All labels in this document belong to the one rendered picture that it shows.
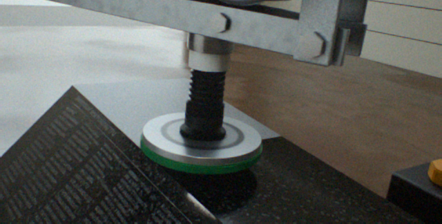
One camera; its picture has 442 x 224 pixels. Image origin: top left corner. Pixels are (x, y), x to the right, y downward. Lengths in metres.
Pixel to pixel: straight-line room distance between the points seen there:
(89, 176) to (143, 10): 0.36
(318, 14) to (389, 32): 6.97
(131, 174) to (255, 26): 0.36
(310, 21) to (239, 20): 0.12
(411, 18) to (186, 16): 6.77
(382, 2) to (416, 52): 1.04
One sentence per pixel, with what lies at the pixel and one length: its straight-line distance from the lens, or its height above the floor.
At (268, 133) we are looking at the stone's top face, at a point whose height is 0.87.
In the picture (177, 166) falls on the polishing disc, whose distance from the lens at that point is 0.66.
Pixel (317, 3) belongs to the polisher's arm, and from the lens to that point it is 0.54.
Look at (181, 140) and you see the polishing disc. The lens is 0.71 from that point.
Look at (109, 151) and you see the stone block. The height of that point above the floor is 0.84.
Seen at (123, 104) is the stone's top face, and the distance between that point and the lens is 1.05.
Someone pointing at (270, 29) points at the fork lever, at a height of 1.14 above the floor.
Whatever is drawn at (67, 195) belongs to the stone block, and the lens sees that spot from 0.90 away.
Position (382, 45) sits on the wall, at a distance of 7.57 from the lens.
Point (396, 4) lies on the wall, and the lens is 7.51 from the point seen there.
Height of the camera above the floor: 1.21
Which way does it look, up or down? 17 degrees down
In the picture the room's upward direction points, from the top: 6 degrees clockwise
